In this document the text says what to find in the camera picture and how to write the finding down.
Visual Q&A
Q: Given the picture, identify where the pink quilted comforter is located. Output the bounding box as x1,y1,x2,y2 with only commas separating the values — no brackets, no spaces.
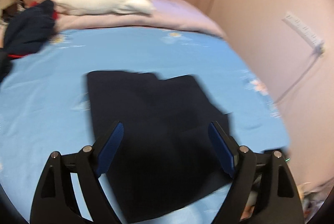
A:
56,0,226,39

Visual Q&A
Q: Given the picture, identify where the light blue floral bedsheet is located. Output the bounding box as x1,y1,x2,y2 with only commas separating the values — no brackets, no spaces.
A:
1,27,290,219

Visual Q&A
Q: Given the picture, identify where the white wall power strip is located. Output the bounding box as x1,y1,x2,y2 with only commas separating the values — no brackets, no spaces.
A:
282,11,325,56

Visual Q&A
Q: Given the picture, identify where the navy blue jacket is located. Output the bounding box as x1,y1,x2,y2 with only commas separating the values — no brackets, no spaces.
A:
87,71,230,223

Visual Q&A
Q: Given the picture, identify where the dark navy crumpled garment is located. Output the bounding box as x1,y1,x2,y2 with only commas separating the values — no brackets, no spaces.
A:
3,0,56,58

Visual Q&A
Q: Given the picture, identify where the black folded garment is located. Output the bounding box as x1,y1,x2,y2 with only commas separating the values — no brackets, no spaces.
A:
0,48,13,83

